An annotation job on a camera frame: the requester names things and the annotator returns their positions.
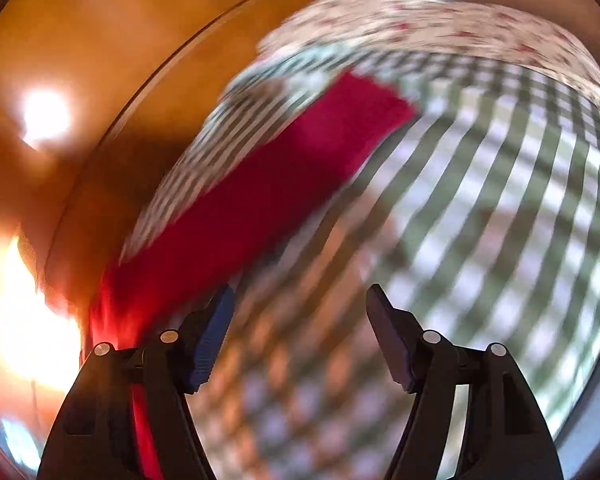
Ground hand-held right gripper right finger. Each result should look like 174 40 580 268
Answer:
366 284 563 480

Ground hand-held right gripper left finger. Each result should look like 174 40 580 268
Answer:
37 284 236 480

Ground red garment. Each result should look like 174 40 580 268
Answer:
82 70 423 480

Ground green white checked bedsheet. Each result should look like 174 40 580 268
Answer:
120 42 600 480

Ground wooden wardrobe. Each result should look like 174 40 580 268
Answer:
0 0 361 461

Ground floral red white cloth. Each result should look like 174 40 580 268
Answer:
257 0 600 111

